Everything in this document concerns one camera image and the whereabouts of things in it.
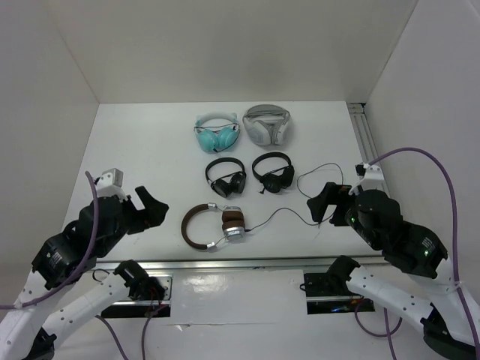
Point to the black headphones right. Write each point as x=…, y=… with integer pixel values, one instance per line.
x=275, y=180

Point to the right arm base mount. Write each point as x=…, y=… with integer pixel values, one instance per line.
x=326, y=295

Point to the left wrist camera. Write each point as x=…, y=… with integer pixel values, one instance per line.
x=110, y=183

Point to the aluminium rail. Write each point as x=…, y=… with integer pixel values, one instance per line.
x=362, y=131
x=224, y=265

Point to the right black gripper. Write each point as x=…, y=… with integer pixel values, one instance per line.
x=331, y=193

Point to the grey white headphones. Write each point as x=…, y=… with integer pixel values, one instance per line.
x=267, y=124

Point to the aluminium rail right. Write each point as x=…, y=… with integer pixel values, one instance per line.
x=362, y=131

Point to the aluminium rail front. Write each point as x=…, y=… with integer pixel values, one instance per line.
x=224, y=265

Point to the black headphones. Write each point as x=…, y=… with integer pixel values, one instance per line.
x=275, y=180
x=232, y=183

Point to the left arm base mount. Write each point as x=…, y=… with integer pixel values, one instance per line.
x=156, y=297

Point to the black headphones left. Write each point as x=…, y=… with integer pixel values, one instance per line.
x=232, y=183

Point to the brown silver headphones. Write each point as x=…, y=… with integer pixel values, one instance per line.
x=205, y=225

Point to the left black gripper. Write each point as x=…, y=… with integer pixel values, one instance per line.
x=153, y=214

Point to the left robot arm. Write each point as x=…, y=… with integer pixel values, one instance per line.
x=33, y=327

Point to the teal headphones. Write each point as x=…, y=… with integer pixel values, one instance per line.
x=217, y=138

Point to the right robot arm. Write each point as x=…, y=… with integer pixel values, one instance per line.
x=449, y=317

